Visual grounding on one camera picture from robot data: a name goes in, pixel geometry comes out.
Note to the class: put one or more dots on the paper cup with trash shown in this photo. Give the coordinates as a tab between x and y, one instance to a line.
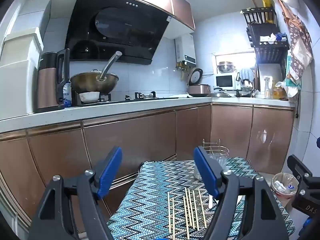
285	186

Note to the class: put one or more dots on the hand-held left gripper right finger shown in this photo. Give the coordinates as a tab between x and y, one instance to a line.
205	172

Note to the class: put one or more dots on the group of wooden chopsticks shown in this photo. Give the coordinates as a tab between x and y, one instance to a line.
191	205

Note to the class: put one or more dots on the white plastic bag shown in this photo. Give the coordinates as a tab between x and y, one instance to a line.
292	85

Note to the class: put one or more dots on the brown patterned apron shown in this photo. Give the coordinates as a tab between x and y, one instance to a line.
300	42

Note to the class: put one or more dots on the black range hood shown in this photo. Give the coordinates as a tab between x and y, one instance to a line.
120	30

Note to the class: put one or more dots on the white microwave oven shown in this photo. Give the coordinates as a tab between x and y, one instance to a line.
225	81

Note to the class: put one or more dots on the black wall rack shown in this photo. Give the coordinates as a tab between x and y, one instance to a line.
270	50

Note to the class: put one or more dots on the clear spray bottle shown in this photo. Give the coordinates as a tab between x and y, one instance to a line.
267	90

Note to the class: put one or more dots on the orange jar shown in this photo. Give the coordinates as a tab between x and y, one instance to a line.
278	92

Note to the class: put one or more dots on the steel pot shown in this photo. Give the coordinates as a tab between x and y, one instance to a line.
226	67

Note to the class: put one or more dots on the rice cooker with open lid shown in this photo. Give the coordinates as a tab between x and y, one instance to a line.
198	90

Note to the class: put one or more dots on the brown lower cabinets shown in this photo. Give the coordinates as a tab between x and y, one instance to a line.
140	140

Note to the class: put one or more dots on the brown thermos kettle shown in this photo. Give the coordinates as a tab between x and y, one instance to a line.
47	85

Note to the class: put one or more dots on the yellow roll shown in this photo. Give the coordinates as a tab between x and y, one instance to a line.
267	7

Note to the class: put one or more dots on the white bowl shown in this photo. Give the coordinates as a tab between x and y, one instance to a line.
89	96

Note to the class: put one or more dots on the white plastic spoon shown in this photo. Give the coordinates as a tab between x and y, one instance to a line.
210	202

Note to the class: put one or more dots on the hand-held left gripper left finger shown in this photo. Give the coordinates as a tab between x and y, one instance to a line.
110	172

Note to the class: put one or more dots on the white water heater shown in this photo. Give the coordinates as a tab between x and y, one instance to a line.
185	47

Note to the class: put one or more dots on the glass pot lid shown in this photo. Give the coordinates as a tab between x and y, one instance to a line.
219	94

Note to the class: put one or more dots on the black gas stove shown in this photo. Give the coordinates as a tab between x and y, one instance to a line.
117	101

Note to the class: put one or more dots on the blue zigzag table cloth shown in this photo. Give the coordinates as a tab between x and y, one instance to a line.
155	180

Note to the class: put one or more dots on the white cutting board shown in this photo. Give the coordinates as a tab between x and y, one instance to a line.
180	96

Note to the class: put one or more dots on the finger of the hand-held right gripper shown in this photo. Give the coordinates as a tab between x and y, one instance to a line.
296	163

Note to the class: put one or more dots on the white kitchen countertop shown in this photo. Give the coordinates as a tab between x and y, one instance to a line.
100	110

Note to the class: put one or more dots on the light blue hanging towel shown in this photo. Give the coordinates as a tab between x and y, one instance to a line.
246	74

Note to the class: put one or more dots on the white and blue rags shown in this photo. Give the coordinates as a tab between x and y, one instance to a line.
272	38

